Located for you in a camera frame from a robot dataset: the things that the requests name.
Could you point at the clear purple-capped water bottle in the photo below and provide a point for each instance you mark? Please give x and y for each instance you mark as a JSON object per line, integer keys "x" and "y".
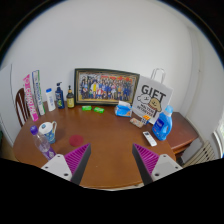
{"x": 43, "y": 145}

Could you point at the white paper gift bag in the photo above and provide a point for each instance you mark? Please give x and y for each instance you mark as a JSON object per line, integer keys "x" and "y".
{"x": 151, "y": 100}

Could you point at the white radiator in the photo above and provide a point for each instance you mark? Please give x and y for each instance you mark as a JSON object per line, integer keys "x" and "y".
{"x": 201, "y": 154}

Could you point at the brown wooden chair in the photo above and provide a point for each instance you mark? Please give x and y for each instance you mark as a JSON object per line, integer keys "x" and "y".
{"x": 22, "y": 108}

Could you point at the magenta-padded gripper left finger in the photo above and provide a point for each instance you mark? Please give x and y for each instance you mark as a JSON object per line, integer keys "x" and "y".
{"x": 58, "y": 165}

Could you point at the white door panel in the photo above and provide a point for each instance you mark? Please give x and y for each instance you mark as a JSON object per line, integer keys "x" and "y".
{"x": 6, "y": 106}

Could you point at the flat round red coaster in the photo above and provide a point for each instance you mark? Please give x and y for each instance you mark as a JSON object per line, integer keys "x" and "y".
{"x": 76, "y": 140}

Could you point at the white blue-capped lotion bottle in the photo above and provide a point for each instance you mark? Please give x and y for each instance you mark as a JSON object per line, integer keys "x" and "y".
{"x": 50, "y": 100}

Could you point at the small white orange box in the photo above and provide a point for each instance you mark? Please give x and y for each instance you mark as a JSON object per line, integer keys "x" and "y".
{"x": 146, "y": 119}

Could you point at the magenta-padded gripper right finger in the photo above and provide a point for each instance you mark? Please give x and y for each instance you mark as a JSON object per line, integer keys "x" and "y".
{"x": 165, "y": 165}

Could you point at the white remote control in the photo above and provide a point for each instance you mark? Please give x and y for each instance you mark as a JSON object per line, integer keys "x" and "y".
{"x": 150, "y": 138}

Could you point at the blue detergent bottle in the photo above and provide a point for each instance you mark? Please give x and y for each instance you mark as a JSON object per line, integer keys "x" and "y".
{"x": 162, "y": 126}

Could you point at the small patterned snack packet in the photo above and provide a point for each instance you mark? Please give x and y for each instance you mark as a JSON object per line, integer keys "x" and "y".
{"x": 136, "y": 122}

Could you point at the framed group photo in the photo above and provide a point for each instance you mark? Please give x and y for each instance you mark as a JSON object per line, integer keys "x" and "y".
{"x": 106, "y": 86}

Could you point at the dark blue pump bottle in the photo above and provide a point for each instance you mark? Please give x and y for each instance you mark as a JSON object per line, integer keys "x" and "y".
{"x": 60, "y": 98}

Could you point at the blue tissue pack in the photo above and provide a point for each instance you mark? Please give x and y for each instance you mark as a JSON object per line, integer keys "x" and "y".
{"x": 123, "y": 110}

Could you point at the tall white green box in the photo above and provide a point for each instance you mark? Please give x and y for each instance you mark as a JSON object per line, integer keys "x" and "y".
{"x": 38, "y": 93}

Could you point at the tall pink box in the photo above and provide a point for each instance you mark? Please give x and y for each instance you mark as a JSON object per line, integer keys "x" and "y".
{"x": 30, "y": 98}

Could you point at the white blue-printed mug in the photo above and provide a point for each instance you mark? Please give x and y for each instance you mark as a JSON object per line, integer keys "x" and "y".
{"x": 48, "y": 132}

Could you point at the yellow black pump bottle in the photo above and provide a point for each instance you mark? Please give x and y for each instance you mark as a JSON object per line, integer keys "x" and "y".
{"x": 70, "y": 99}

